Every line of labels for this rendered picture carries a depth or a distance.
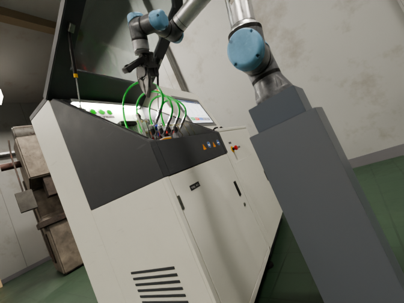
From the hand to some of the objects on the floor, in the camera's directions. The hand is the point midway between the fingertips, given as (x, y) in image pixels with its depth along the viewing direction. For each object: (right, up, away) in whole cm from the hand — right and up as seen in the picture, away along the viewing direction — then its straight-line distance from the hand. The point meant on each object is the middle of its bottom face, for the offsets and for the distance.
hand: (146, 95), depth 99 cm
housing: (+21, -128, +72) cm, 148 cm away
